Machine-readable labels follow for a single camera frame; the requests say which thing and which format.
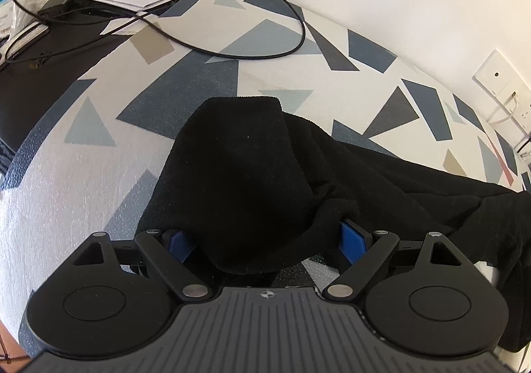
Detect white cable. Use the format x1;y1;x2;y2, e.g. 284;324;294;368
487;91;520;125

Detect geometric patterned mat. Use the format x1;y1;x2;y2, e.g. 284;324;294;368
0;0;531;361

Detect black pants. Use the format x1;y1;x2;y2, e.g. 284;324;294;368
137;96;531;353

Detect black cable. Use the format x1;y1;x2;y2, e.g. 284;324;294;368
6;0;308;62

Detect white wall socket panel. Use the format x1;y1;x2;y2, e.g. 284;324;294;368
473;50;531;137

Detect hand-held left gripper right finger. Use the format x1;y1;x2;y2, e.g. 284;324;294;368
321;219;474;302

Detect black power adapter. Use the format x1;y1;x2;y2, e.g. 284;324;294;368
39;0;73;16

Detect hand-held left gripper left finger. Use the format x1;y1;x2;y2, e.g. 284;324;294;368
72;228;212;302

